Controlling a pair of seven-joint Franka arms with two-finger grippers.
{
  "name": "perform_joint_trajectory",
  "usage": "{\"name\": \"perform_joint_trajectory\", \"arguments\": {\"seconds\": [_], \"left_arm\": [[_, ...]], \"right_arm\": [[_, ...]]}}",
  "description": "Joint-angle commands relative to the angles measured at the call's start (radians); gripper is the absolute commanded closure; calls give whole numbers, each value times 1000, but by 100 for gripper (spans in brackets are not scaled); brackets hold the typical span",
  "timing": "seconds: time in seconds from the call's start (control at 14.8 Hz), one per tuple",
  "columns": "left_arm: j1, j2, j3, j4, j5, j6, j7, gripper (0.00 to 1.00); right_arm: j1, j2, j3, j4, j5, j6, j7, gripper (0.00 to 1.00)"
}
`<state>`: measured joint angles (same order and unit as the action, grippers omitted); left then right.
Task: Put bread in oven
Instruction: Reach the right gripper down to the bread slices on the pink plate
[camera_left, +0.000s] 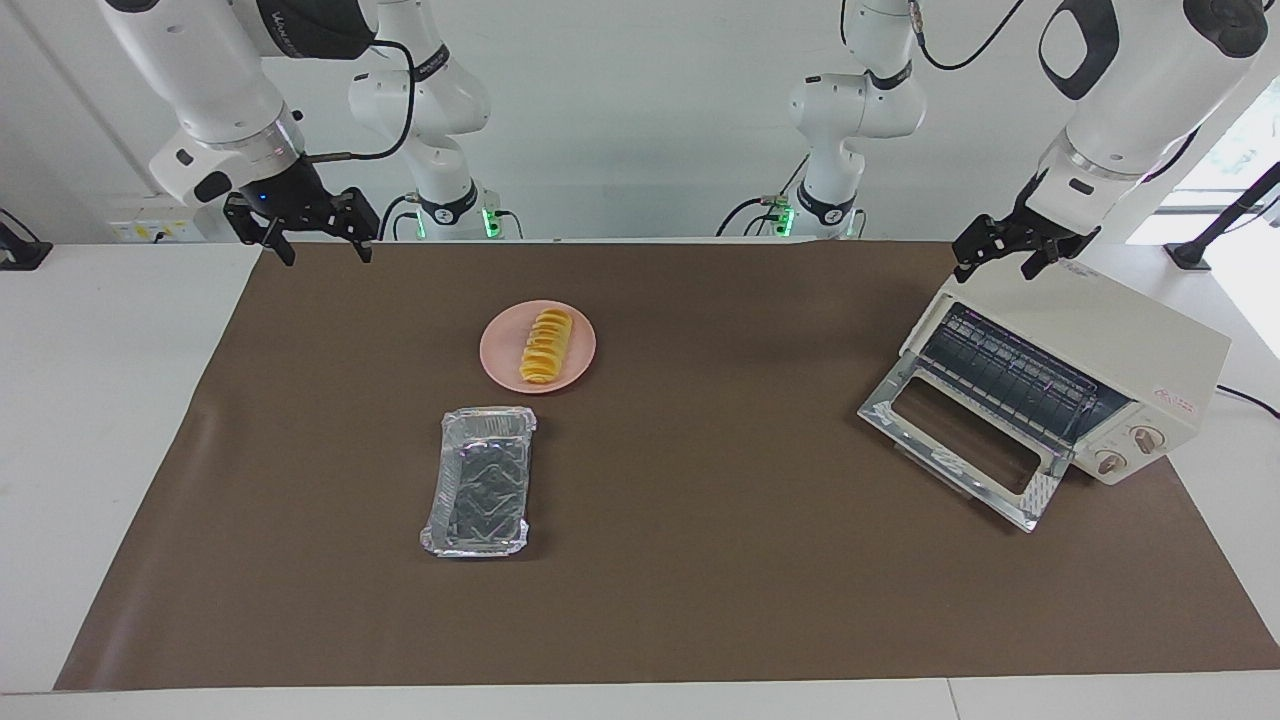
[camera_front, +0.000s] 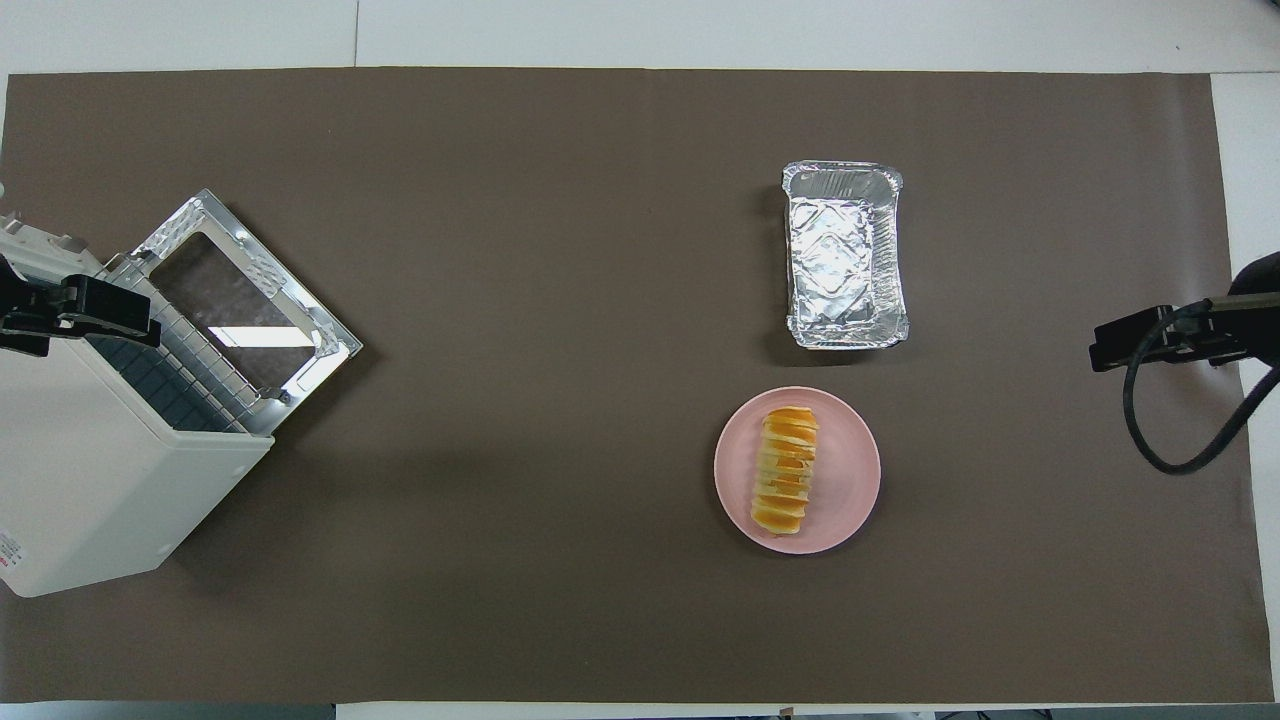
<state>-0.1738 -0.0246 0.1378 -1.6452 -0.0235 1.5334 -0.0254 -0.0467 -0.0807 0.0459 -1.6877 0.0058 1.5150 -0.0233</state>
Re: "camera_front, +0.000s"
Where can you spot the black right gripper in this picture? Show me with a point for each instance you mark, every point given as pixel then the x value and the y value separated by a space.
pixel 1235 325

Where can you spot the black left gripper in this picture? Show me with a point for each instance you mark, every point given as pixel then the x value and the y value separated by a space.
pixel 30 318

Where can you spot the aluminium foil tray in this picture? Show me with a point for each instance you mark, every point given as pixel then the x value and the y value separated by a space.
pixel 845 260

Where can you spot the white toaster oven body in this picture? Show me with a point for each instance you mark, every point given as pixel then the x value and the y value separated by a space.
pixel 90 480

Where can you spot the glass oven door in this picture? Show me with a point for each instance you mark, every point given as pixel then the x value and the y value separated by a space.
pixel 190 225

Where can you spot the pink round plate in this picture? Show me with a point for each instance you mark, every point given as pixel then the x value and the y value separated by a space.
pixel 840 500

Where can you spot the brown table mat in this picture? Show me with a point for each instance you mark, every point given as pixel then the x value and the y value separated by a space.
pixel 600 200

